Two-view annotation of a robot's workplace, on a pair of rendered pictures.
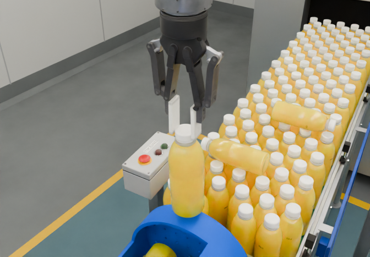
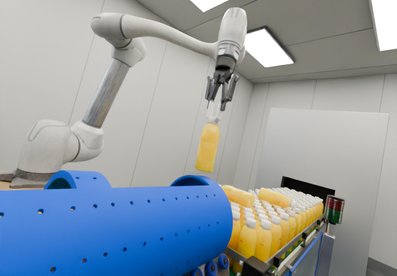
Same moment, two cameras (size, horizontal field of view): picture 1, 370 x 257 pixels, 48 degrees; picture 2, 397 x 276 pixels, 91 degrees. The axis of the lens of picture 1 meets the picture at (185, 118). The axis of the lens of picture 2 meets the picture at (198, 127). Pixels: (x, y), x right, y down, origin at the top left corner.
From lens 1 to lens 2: 0.57 m
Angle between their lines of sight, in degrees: 40
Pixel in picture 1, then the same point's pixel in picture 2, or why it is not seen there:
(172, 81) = (214, 90)
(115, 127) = not seen: hidden behind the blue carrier
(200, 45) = (229, 71)
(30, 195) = not seen: hidden behind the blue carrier
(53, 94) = not seen: hidden behind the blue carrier
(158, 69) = (209, 86)
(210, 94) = (230, 92)
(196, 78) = (224, 86)
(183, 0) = (227, 48)
